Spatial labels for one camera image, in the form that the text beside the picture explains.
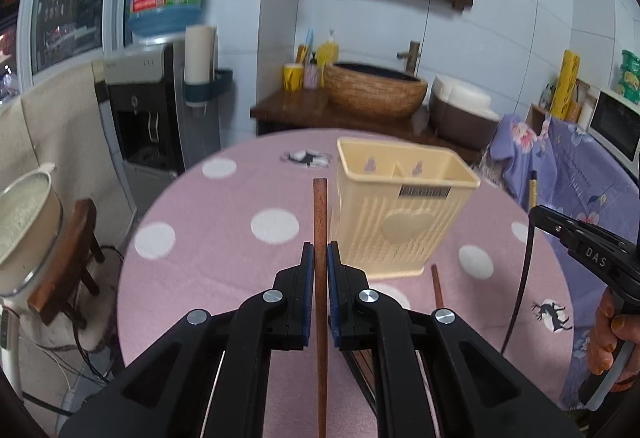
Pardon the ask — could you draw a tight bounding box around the brown wooden chopstick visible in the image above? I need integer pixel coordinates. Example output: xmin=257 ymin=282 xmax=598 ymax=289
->
xmin=431 ymin=264 xmax=446 ymax=309
xmin=312 ymin=178 xmax=328 ymax=438

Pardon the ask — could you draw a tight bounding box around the black gold-tipped chopstick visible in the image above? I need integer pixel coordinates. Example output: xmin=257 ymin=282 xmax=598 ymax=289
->
xmin=528 ymin=169 xmax=538 ymax=211

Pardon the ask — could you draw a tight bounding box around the right hand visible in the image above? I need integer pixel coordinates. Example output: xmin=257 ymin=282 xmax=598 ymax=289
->
xmin=587 ymin=289 xmax=640 ymax=392

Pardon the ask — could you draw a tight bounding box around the purple floral cloth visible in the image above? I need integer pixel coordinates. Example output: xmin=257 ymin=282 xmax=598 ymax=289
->
xmin=489 ymin=114 xmax=639 ymax=410

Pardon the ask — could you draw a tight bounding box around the white microwave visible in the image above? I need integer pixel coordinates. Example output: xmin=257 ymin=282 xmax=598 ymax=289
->
xmin=587 ymin=90 xmax=640 ymax=169

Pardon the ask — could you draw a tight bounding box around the pink polka dot tablecloth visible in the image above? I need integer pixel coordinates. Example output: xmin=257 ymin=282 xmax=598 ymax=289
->
xmin=117 ymin=129 xmax=573 ymax=400

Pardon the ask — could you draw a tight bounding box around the dark wooden stool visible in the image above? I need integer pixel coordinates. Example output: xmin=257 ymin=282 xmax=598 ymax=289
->
xmin=27 ymin=198 xmax=105 ymax=330

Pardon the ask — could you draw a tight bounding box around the yellow roll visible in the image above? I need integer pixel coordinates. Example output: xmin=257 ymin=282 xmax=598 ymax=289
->
xmin=549 ymin=50 xmax=580 ymax=120

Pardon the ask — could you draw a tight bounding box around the cream plastic utensil holder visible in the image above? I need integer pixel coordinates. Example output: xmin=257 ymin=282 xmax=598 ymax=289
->
xmin=331 ymin=137 xmax=480 ymax=279

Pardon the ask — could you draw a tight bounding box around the cream electric pot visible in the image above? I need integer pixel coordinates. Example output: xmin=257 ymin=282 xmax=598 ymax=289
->
xmin=1 ymin=162 xmax=63 ymax=297

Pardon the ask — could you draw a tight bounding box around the bronze faucet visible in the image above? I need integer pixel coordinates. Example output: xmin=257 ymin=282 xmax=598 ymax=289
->
xmin=396 ymin=41 xmax=421 ymax=74

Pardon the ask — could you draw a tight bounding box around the wooden counter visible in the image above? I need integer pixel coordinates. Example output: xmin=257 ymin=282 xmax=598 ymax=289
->
xmin=250 ymin=90 xmax=483 ymax=165

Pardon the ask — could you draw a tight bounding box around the paper cup holder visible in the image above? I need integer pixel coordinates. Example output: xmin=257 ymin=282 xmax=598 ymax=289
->
xmin=183 ymin=24 xmax=233 ymax=109

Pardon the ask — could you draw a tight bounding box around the water dispenser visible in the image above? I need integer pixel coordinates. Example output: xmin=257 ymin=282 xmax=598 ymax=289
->
xmin=104 ymin=39 xmax=220 ymax=215

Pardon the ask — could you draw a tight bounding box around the woven basin sink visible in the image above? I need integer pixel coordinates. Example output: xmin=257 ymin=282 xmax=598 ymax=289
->
xmin=323 ymin=62 xmax=427 ymax=119

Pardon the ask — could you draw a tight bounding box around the yellow cup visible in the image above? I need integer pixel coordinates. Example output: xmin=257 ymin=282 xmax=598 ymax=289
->
xmin=282 ymin=64 xmax=305 ymax=92

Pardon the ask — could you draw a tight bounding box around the yellow soap bottle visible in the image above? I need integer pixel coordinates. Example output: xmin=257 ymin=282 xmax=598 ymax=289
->
xmin=316 ymin=30 xmax=340 ymax=69

